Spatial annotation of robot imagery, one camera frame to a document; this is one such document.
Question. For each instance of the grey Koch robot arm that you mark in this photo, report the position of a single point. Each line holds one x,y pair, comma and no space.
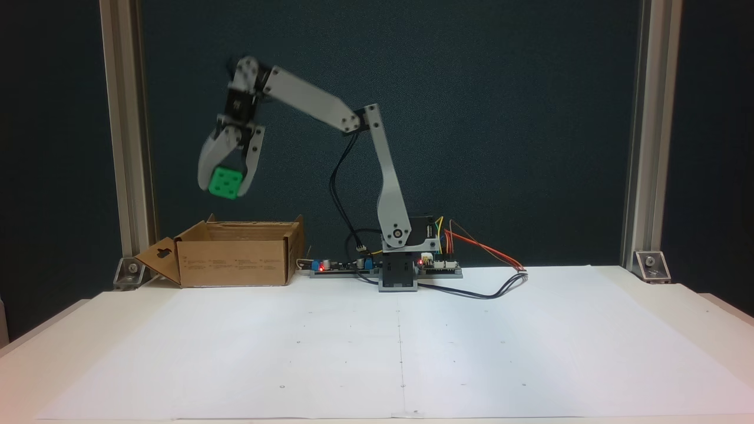
389,176

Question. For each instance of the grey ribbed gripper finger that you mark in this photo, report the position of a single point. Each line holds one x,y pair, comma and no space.
212,153

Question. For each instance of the green die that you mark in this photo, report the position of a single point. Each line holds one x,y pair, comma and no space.
225,182

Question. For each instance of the open cardboard box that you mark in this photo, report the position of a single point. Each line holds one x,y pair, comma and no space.
235,262

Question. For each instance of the aluminium frame post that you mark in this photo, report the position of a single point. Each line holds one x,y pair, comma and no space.
651,118
121,118

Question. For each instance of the metal corner bracket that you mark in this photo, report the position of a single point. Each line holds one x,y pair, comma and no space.
652,268
131,274

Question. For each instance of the grey slim gripper finger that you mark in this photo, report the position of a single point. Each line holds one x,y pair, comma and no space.
253,159

